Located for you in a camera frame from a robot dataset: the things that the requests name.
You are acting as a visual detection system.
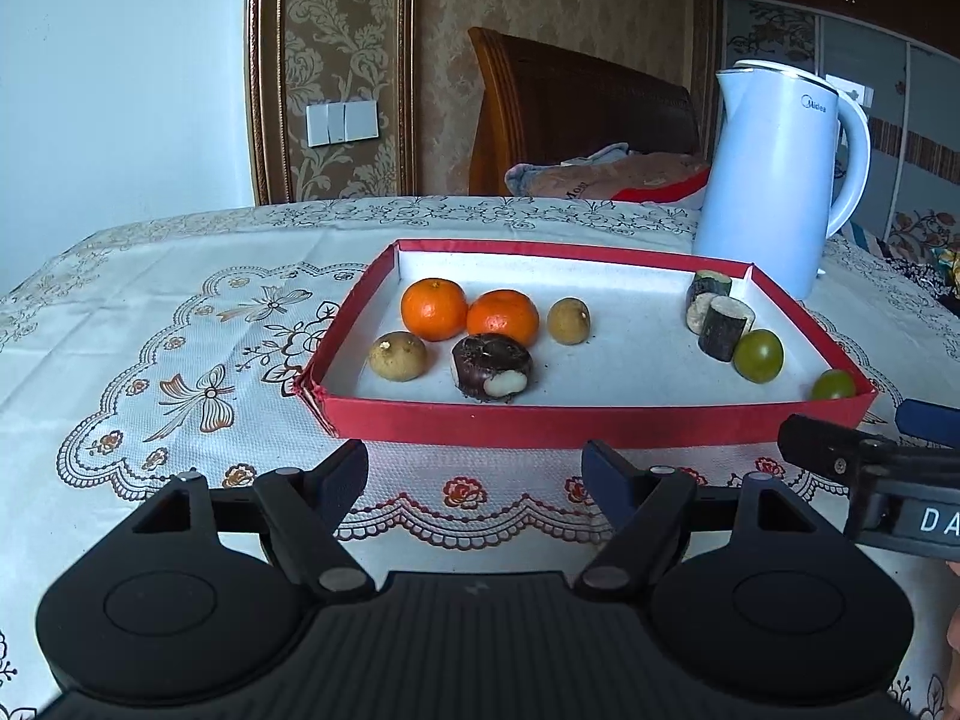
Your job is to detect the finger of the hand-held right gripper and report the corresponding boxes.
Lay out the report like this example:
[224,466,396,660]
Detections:
[778,412,901,494]
[896,399,960,452]

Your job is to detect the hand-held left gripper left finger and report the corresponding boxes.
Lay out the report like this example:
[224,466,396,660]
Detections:
[131,439,376,605]

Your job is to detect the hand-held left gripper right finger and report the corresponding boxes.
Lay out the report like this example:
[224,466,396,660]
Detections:
[574,441,822,605]

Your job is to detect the green tomato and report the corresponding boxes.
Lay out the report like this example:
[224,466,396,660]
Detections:
[810,369,857,402]
[733,328,785,385]

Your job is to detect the red cardboard box tray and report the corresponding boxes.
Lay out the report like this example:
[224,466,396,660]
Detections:
[294,238,878,445]

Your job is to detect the small potato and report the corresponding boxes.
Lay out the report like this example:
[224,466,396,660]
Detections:
[367,331,428,382]

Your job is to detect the long dark sugarcane piece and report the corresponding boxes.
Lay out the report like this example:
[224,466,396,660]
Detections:
[699,295,755,362]

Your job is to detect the dark brown water chestnut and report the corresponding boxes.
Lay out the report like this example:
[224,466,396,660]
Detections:
[451,334,535,402]

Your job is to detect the tan longan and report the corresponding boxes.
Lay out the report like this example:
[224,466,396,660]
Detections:
[547,298,593,346]

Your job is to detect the short dark sugarcane piece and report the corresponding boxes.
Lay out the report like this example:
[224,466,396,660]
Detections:
[685,291,719,335]

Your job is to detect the orange mandarin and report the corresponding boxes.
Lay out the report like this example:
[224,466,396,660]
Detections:
[466,289,541,347]
[401,279,470,342]

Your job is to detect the person's right hand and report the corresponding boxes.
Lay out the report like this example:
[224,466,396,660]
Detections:
[945,559,960,653]

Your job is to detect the colourful patterned quilt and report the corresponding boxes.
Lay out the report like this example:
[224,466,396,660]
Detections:
[825,229,960,316]

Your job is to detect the white electric kettle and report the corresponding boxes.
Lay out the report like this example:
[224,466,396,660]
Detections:
[691,60,872,302]

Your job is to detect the red cloth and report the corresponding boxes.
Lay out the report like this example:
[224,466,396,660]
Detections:
[611,169,710,205]

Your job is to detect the wooden bed headboard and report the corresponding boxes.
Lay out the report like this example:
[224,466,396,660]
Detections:
[466,26,702,196]

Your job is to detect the floral sliding door wardrobe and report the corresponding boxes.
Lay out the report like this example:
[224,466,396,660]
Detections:
[716,0,960,256]

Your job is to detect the white wall switch panel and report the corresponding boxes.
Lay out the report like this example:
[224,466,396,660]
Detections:
[306,99,380,147]

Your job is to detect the ornate wall moulding frame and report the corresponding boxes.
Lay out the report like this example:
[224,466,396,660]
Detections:
[246,0,421,205]

